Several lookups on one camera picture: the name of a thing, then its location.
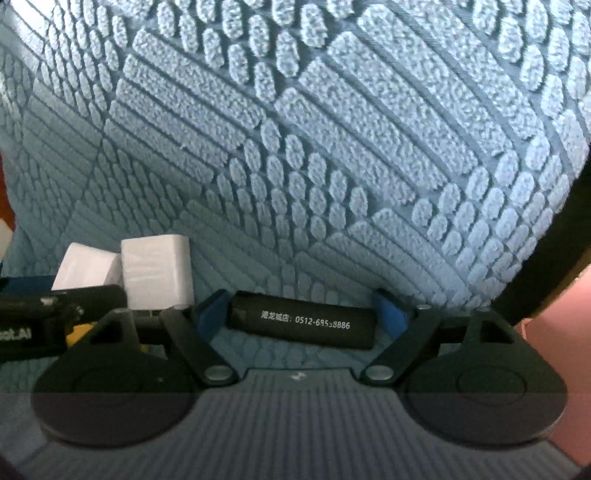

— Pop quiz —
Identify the yellow handled screwdriver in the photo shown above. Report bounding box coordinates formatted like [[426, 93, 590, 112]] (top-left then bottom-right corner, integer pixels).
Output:
[[66, 323, 94, 347]]

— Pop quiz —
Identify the white plug charger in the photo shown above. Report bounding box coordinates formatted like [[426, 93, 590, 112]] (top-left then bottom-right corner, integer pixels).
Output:
[[120, 234, 194, 311]]

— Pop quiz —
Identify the pink cardboard box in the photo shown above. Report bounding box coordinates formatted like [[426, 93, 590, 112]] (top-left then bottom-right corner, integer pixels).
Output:
[[521, 268, 590, 465]]

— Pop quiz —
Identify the red white black striped blanket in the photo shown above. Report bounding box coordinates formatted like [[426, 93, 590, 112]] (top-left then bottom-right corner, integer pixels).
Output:
[[0, 164, 15, 260]]

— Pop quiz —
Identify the white charger cube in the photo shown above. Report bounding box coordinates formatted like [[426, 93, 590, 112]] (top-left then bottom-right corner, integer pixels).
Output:
[[52, 242, 123, 291]]

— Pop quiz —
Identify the blue textured seat cover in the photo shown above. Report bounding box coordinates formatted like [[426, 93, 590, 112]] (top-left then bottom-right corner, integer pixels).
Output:
[[0, 0, 591, 393]]

